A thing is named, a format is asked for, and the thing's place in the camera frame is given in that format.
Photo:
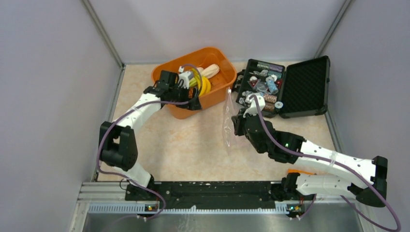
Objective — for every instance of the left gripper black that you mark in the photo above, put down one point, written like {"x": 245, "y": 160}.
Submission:
{"x": 186, "y": 91}

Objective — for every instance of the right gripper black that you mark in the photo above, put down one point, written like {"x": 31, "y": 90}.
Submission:
{"x": 238, "y": 120}

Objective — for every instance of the clear zip top bag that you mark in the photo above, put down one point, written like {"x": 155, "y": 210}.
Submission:
{"x": 230, "y": 109}

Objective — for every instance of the yellow banana bunch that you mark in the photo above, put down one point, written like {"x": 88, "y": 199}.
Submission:
{"x": 202, "y": 83}

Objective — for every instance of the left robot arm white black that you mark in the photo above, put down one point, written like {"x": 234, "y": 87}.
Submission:
{"x": 117, "y": 142}

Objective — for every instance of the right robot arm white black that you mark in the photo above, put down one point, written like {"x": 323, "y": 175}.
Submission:
{"x": 348, "y": 176}

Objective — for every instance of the white radish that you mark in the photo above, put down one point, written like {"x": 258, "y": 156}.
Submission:
{"x": 210, "y": 71}

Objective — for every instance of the black poker chip case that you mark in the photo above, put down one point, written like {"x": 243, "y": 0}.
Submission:
{"x": 298, "y": 90}

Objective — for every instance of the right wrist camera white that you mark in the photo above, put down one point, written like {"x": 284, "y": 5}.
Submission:
{"x": 256, "y": 103}

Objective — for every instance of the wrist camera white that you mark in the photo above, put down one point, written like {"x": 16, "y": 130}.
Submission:
{"x": 184, "y": 77}
{"x": 256, "y": 103}

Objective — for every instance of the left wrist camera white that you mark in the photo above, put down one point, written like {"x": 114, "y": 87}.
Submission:
{"x": 184, "y": 77}

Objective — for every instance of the orange handled tool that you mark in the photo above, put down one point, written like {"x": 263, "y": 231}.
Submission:
{"x": 292, "y": 171}

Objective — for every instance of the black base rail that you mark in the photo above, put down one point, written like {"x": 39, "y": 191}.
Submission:
{"x": 214, "y": 195}

